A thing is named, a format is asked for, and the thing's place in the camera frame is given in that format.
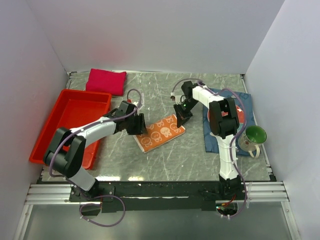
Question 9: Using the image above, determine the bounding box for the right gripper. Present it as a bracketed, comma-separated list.
[174, 98, 199, 128]

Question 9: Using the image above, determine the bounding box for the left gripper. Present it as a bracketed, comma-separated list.
[124, 112, 148, 135]

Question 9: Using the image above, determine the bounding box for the orange white patterned cloth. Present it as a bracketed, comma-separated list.
[133, 114, 186, 153]

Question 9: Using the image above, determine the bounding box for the crimson red garment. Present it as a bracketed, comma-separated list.
[85, 68, 127, 96]

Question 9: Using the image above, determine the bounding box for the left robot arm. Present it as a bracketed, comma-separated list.
[43, 101, 147, 201]

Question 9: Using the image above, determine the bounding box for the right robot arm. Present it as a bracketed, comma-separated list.
[173, 78, 240, 181]

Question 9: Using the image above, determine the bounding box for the red blue decorated plate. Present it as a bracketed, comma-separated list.
[205, 105, 245, 131]

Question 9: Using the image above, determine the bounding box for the red plastic bin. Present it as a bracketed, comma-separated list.
[29, 89, 112, 165]

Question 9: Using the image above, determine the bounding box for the green inside floral mug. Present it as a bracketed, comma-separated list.
[238, 125, 267, 159]

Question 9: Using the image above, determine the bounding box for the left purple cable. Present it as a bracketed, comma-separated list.
[48, 89, 144, 228]

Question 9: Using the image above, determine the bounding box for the purple cable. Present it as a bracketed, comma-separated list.
[48, 89, 144, 228]
[170, 78, 249, 220]

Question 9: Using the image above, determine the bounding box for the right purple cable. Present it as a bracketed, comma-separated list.
[170, 78, 249, 220]

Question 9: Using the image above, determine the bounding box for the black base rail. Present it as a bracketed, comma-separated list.
[69, 177, 246, 213]

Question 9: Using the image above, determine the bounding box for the aluminium frame rail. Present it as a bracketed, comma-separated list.
[24, 182, 289, 205]

